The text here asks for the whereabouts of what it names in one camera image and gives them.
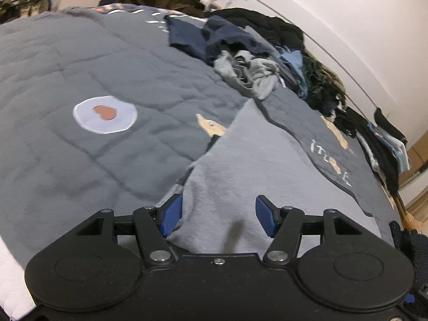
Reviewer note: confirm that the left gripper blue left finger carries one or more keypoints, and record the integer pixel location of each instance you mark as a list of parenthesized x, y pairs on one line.
[(153, 226)]

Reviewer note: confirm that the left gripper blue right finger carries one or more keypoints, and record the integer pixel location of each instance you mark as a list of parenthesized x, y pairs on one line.
[(284, 226)]

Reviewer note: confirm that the grey sweatshirt with dark collar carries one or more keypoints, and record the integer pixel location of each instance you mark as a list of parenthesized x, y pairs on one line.
[(252, 158)]

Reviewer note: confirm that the stack of folded clothes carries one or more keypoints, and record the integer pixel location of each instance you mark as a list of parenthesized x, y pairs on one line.
[(386, 154)]

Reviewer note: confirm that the black clothes pile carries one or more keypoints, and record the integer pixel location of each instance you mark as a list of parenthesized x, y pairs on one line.
[(316, 84)]

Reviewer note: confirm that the grey quilted bedspread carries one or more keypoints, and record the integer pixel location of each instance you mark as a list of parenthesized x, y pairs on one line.
[(99, 111)]

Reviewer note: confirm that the dark dotted folded garment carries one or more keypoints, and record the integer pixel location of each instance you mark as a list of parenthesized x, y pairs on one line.
[(413, 245)]

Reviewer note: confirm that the crumpled grey garment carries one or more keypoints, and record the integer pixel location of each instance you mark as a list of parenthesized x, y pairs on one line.
[(252, 76)]

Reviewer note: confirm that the blue folded shirt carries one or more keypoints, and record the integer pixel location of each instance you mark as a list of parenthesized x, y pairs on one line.
[(294, 59)]

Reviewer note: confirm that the navy blue garment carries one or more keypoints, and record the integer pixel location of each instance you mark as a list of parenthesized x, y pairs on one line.
[(207, 43)]

